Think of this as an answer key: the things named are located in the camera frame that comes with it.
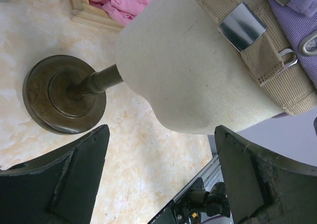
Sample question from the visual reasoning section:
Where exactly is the beige cap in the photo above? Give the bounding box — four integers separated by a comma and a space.
196, 0, 317, 115

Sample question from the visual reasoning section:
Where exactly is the wooden clothes rack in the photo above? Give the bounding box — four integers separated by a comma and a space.
60, 0, 123, 33

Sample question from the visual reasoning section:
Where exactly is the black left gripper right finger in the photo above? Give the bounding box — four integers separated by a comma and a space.
214, 125, 317, 224

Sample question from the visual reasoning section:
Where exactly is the beige mannequin head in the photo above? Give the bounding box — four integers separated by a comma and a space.
115, 0, 282, 135

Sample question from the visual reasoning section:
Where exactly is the purple cap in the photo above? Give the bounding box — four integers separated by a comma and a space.
267, 0, 317, 119

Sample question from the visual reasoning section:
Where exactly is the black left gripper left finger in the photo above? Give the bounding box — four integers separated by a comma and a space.
0, 125, 110, 224

